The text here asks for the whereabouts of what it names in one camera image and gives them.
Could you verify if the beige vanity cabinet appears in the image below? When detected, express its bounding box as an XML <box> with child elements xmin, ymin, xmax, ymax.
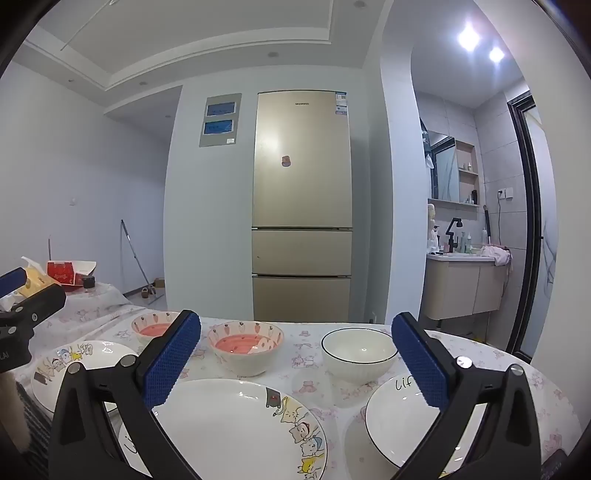
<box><xmin>424</xmin><ymin>254</ymin><xmax>509</xmax><ymax>320</ymax></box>

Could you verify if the black faucet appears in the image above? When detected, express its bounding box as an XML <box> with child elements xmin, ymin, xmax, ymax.
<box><xmin>442</xmin><ymin>218</ymin><xmax>464</xmax><ymax>253</ymax></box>

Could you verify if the pink rimmed printed bowl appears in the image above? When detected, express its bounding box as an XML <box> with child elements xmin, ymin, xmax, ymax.
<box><xmin>130</xmin><ymin>311</ymin><xmax>182</xmax><ymax>344</ymax></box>
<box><xmin>207</xmin><ymin>320</ymin><xmax>284</xmax><ymax>377</ymax></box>

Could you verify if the white ribbed bowl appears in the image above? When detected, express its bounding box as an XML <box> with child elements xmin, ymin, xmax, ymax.
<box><xmin>321</xmin><ymin>328</ymin><xmax>399</xmax><ymax>384</ymax></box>

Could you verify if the pink crumpled cloth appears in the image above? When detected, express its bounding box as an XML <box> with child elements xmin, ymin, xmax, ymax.
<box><xmin>480</xmin><ymin>244</ymin><xmax>512</xmax><ymax>267</ymax></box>

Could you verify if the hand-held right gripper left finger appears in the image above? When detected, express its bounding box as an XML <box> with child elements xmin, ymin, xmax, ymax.
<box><xmin>48</xmin><ymin>309</ymin><xmax>204</xmax><ymax>480</ymax></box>

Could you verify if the long handled mop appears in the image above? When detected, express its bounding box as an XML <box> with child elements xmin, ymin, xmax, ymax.
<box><xmin>121</xmin><ymin>220</ymin><xmax>167</xmax><ymax>303</ymax></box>

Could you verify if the yellow snack packet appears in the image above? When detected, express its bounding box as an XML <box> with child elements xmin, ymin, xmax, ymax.
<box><xmin>21</xmin><ymin>256</ymin><xmax>49</xmax><ymax>296</ymax></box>

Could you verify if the white cat print plate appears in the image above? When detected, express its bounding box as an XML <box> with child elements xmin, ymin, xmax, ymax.
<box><xmin>365</xmin><ymin>371</ymin><xmax>490</xmax><ymax>474</ymax></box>
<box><xmin>115</xmin><ymin>378</ymin><xmax>328</xmax><ymax>480</ymax></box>
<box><xmin>31</xmin><ymin>340</ymin><xmax>139</xmax><ymax>414</ymax></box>

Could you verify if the black door frame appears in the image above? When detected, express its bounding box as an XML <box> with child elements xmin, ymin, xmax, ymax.
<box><xmin>507</xmin><ymin>92</ymin><xmax>543</xmax><ymax>356</ymax></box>

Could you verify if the red cardboard box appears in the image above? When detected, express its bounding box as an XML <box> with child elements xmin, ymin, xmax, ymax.
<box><xmin>46</xmin><ymin>259</ymin><xmax>98</xmax><ymax>292</ymax></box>

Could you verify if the gold three-door fridge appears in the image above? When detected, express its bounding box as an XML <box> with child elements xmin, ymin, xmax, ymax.
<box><xmin>252</xmin><ymin>91</ymin><xmax>354</xmax><ymax>322</ymax></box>

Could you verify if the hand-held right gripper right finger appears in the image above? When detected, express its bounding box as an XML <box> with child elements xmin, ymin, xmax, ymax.
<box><xmin>390</xmin><ymin>311</ymin><xmax>543</xmax><ymax>480</ymax></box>

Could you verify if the pink printed white tablecloth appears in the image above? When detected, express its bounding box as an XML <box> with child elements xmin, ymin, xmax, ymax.
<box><xmin>0</xmin><ymin>281</ymin><xmax>585</xmax><ymax>480</ymax></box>

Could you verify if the grey wall panel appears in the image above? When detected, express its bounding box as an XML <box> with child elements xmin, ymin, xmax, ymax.
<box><xmin>199</xmin><ymin>92</ymin><xmax>242</xmax><ymax>148</ymax></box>

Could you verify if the bathroom mirror cabinet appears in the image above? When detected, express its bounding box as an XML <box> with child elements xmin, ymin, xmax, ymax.
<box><xmin>427</xmin><ymin>130</ymin><xmax>481</xmax><ymax>208</ymax></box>

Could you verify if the striped fuzzy cloth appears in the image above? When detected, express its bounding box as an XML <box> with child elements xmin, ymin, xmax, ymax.
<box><xmin>14</xmin><ymin>378</ymin><xmax>61</xmax><ymax>462</ymax></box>

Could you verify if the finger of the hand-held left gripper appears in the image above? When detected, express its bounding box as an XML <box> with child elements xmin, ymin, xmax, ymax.
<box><xmin>0</xmin><ymin>285</ymin><xmax>68</xmax><ymax>341</ymax></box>
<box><xmin>0</xmin><ymin>267</ymin><xmax>29</xmax><ymax>298</ymax></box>

